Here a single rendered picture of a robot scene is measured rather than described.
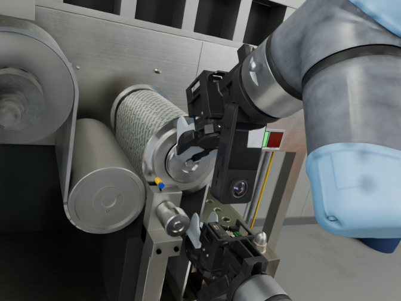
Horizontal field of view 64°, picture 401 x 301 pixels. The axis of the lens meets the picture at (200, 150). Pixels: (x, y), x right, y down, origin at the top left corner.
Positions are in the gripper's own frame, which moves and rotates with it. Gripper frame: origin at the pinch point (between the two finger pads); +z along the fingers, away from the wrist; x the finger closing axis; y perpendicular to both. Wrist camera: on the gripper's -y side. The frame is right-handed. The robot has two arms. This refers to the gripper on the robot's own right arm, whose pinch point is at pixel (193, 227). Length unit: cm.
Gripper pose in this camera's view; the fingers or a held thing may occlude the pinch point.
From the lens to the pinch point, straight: 65.8
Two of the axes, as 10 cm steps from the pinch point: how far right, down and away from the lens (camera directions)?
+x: -8.8, -0.2, -4.7
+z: -4.3, -3.7, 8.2
